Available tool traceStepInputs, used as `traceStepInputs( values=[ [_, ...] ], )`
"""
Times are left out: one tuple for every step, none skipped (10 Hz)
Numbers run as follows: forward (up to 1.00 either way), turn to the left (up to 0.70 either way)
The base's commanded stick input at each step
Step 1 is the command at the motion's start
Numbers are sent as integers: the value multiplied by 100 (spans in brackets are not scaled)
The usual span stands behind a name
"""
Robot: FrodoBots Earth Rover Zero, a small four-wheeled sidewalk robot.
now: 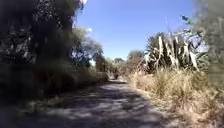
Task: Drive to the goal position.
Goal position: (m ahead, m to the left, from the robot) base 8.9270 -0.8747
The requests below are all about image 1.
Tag grey dirt path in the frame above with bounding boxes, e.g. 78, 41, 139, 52
13, 79, 174, 128

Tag spiky flax plant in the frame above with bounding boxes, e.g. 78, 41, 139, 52
143, 14, 209, 74

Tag dry yellow grass verge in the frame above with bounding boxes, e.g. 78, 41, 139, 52
126, 66, 224, 128

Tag tall dark trees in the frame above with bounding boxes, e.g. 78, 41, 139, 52
0, 0, 108, 101

